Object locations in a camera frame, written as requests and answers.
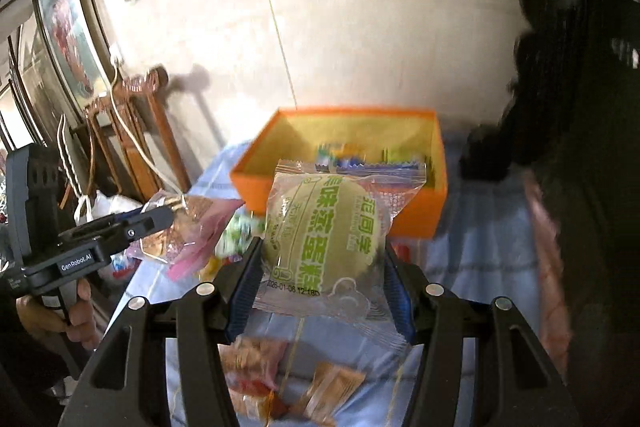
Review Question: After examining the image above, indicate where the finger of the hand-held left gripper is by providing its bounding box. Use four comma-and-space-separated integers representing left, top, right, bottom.
74, 206, 151, 233
57, 202, 177, 258

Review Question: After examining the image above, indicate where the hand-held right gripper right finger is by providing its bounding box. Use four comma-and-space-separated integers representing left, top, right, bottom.
382, 249, 583, 427

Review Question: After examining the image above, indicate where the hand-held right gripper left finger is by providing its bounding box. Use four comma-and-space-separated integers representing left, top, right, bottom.
72, 237, 266, 427

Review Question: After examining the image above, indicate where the clear brown snack packet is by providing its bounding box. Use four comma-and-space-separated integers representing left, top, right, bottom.
125, 189, 246, 280

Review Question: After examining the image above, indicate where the orange cardboard box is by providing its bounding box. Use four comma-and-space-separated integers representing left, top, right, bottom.
230, 106, 448, 240

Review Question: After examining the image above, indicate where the green round cake packet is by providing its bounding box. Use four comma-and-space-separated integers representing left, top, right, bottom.
252, 159, 428, 353

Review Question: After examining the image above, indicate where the pile of snack packets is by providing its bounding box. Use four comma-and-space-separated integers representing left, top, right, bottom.
112, 141, 437, 425

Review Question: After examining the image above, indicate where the person's left hand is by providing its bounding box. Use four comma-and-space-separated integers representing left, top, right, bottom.
15, 279, 94, 345

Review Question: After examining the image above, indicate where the white plastic bag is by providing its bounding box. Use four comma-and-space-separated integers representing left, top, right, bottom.
74, 191, 151, 283

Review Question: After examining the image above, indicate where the white slatted object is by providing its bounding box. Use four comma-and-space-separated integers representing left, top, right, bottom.
56, 113, 83, 198

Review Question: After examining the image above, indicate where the blue checked tablecloth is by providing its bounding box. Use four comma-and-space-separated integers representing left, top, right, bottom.
107, 139, 541, 427

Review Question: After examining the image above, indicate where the carved wooden chair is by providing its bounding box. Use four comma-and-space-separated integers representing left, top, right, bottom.
84, 66, 192, 210

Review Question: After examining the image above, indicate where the pink cloth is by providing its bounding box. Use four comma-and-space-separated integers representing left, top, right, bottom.
522, 169, 573, 375

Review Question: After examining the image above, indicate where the framed red poster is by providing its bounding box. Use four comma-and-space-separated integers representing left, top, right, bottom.
32, 0, 115, 108

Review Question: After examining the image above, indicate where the dark carved wooden furniture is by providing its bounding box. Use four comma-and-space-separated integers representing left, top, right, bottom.
457, 0, 640, 427

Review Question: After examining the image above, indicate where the white power cable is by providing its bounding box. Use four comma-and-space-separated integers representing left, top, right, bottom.
107, 62, 188, 200

